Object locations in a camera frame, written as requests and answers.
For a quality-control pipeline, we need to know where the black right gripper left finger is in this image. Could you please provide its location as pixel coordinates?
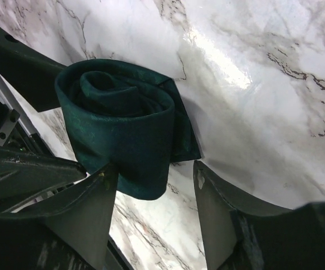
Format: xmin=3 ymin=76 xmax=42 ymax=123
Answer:
xmin=0 ymin=164 xmax=118 ymax=269

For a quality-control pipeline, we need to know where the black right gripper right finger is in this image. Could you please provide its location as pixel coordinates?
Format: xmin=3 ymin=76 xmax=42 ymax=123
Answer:
xmin=193 ymin=161 xmax=325 ymax=269

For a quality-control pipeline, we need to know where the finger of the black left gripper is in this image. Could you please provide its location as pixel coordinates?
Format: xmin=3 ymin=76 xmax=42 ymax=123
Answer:
xmin=0 ymin=146 xmax=86 ymax=213
xmin=0 ymin=28 xmax=65 ymax=112

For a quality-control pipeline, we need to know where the dark green tie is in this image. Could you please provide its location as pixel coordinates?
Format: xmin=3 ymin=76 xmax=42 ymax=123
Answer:
xmin=55 ymin=59 xmax=201 ymax=200

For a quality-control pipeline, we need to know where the black mounting base rail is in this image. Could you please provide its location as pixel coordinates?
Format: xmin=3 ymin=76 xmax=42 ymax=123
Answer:
xmin=0 ymin=76 xmax=53 ymax=156

